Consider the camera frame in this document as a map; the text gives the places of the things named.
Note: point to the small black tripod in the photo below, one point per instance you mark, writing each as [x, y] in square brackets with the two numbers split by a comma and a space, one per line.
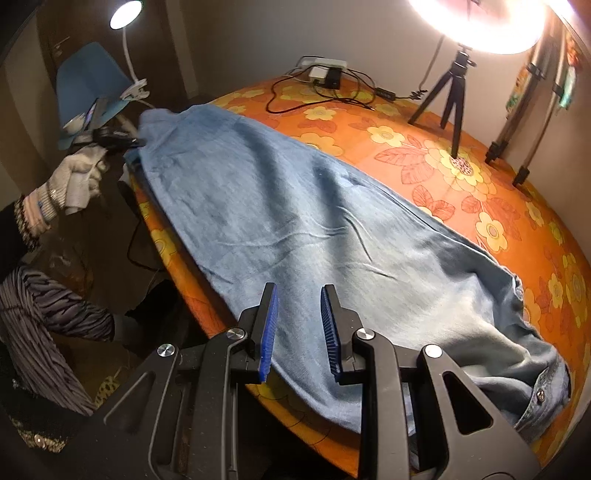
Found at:
[458, 74]

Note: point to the person's left forearm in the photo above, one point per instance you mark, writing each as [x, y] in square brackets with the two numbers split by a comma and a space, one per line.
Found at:
[32, 217]

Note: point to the white clip-on lamp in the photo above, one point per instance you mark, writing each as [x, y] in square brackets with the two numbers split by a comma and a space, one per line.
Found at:
[125, 13]

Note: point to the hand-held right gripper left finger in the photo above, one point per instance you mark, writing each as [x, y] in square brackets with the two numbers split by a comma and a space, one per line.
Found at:
[270, 334]

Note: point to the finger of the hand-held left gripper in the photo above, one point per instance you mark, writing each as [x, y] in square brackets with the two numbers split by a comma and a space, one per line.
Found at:
[135, 142]

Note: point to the black power adapter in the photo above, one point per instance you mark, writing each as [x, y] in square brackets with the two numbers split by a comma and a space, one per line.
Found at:
[332, 79]

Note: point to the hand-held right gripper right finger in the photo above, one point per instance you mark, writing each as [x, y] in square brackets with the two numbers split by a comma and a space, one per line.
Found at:
[330, 334]

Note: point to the white charger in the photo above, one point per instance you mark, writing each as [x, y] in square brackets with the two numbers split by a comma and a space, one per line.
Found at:
[317, 73]

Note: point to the blue chair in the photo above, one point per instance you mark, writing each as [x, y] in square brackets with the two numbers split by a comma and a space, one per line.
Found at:
[87, 78]

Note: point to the blue denim pants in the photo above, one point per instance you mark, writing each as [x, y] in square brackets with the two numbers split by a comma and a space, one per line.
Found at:
[277, 207]

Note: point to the leopard print slipper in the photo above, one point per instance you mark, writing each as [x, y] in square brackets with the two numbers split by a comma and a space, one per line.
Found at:
[107, 392]

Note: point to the person's striped grey clothing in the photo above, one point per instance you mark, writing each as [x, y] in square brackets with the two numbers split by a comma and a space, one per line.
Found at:
[46, 323]

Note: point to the yellow floral cloth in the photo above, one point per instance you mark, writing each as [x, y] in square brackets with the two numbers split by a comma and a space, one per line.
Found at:
[518, 90]

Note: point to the white power strip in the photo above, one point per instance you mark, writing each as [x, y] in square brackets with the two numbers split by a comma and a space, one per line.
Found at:
[321, 62]

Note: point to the orange floral blanket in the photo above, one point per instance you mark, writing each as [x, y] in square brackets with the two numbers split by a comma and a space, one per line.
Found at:
[415, 138]

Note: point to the green patterned cloth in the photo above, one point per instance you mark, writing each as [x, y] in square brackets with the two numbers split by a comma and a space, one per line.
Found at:
[570, 78]

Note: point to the person's left hand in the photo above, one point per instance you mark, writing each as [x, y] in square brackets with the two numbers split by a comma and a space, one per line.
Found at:
[74, 180]

